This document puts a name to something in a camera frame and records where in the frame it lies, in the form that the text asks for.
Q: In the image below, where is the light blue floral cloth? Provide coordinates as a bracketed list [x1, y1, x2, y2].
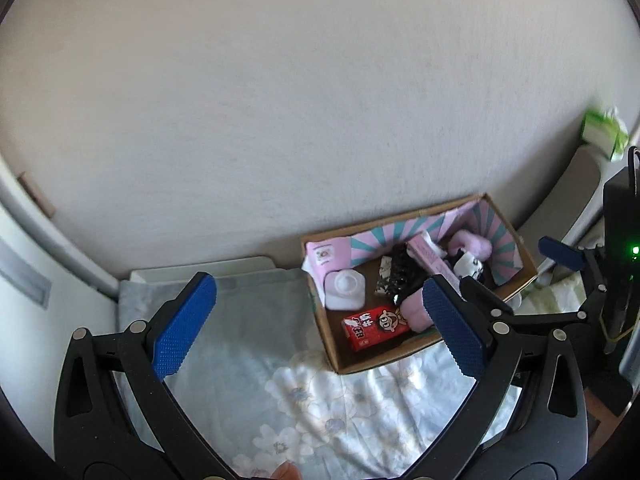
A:
[117, 272, 526, 480]

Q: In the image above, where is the pink long box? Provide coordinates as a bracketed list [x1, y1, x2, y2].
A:
[406, 236, 458, 286]

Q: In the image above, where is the small white jar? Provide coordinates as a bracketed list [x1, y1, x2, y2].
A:
[324, 268, 364, 311]

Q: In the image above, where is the pink fluffy wristband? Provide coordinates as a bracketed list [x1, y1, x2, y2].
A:
[446, 229, 493, 261]
[400, 290, 437, 333]

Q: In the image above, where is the black hair claw clip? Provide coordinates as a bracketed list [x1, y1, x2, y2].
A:
[389, 244, 426, 307]

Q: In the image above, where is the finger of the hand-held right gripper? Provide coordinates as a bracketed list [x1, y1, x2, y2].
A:
[459, 275, 592, 339]
[538, 236, 609, 292]

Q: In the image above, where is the pink teal patterned cardboard box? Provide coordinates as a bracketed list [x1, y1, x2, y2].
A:
[300, 192, 540, 375]

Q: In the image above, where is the small white cloth item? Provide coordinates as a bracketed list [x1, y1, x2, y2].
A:
[420, 230, 447, 256]

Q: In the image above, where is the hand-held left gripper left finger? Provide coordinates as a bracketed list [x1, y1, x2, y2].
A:
[53, 271, 236, 480]

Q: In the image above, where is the grey recessed door handle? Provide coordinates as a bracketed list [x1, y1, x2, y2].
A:
[0, 237, 52, 311]

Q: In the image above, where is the grey chair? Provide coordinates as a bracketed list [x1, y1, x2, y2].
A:
[515, 144, 608, 261]

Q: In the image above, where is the beige wall plate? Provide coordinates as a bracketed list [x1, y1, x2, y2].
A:
[16, 171, 56, 218]

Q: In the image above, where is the white sliding door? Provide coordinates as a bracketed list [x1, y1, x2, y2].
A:
[0, 200, 121, 411]

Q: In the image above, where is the green tissue pack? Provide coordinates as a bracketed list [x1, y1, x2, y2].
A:
[580, 106, 630, 162]

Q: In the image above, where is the green floral quilt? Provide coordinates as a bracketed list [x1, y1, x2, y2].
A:
[510, 272, 588, 317]

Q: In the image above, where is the red drink carton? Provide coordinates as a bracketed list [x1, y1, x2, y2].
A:
[341, 305, 413, 353]

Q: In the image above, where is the white door frame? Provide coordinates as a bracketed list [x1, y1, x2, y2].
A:
[0, 150, 121, 301]

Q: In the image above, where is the black white plush hair clip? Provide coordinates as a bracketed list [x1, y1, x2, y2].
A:
[450, 251, 485, 281]

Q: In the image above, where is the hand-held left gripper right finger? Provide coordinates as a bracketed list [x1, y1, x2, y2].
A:
[400, 274, 588, 480]

